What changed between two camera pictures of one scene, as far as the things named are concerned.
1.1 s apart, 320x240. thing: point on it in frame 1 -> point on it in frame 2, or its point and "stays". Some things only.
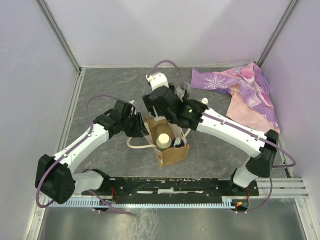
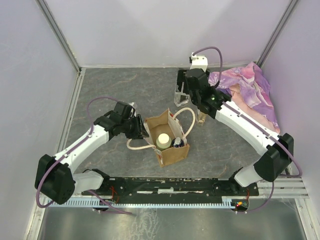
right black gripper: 150,104 -> 181,78
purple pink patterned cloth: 251,101 stays
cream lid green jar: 163,141 stays
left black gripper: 140,129 stays
